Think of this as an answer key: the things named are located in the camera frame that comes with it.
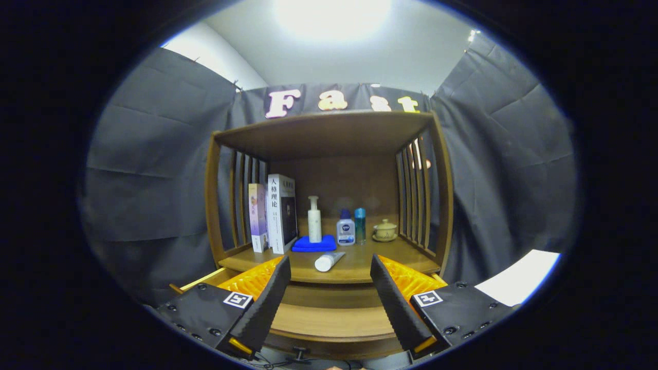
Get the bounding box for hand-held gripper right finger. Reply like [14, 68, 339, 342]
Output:
[370, 253, 520, 360]

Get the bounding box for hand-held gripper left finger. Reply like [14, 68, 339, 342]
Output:
[154, 255, 292, 360]

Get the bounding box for wooden drawer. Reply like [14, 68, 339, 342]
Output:
[170, 267, 449, 360]

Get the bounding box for white tube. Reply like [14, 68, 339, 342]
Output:
[314, 251, 347, 272]

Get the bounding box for wooden countertop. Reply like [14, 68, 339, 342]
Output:
[218, 236, 442, 284]

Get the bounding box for wooden cabinet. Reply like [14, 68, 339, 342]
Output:
[205, 110, 454, 360]

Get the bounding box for ceramic lidded cup with saucer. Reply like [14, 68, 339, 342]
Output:
[372, 219, 398, 243]

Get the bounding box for blue folded cloth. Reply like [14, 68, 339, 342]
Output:
[291, 235, 337, 253]

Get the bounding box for white bottle with blue cap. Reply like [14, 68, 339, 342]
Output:
[337, 209, 356, 246]

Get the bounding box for white book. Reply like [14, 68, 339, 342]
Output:
[267, 174, 299, 255]

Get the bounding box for purple book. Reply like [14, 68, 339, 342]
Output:
[248, 183, 269, 253]

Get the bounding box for white pump bottle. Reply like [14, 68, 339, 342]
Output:
[307, 196, 322, 243]

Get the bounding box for white board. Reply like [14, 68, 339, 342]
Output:
[474, 249, 561, 307]

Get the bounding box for black floor cables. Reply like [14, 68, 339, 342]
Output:
[247, 355, 360, 370]

